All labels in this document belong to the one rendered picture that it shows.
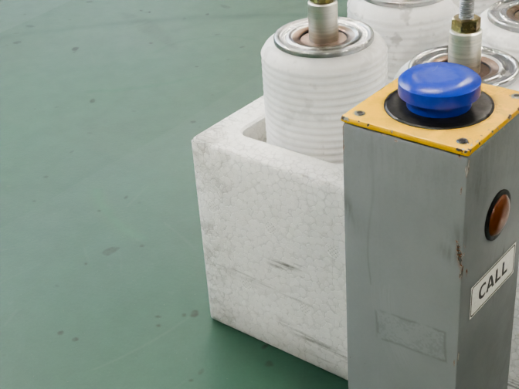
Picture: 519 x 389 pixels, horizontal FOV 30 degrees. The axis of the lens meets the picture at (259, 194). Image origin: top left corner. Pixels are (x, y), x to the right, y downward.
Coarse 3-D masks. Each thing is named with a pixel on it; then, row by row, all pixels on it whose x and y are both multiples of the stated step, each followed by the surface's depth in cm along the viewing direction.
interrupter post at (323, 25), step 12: (336, 0) 71; (312, 12) 71; (324, 12) 71; (336, 12) 72; (312, 24) 72; (324, 24) 71; (336, 24) 72; (312, 36) 72; (324, 36) 72; (336, 36) 72
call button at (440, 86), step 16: (432, 64) 48; (448, 64) 48; (400, 80) 47; (416, 80) 47; (432, 80) 47; (448, 80) 46; (464, 80) 46; (480, 80) 47; (400, 96) 47; (416, 96) 46; (432, 96) 46; (448, 96) 45; (464, 96) 46; (416, 112) 47; (432, 112) 46; (448, 112) 46; (464, 112) 47
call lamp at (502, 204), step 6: (504, 198) 48; (498, 204) 48; (504, 204) 48; (510, 204) 49; (498, 210) 48; (504, 210) 48; (510, 210) 49; (492, 216) 48; (498, 216) 48; (504, 216) 48; (492, 222) 48; (498, 222) 48; (504, 222) 49; (492, 228) 48; (498, 228) 48; (492, 234) 48
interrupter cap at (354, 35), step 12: (288, 24) 75; (300, 24) 75; (348, 24) 74; (360, 24) 74; (276, 36) 73; (288, 36) 73; (300, 36) 74; (348, 36) 73; (360, 36) 72; (372, 36) 72; (288, 48) 71; (300, 48) 71; (312, 48) 71; (324, 48) 71; (336, 48) 71; (348, 48) 70; (360, 48) 70
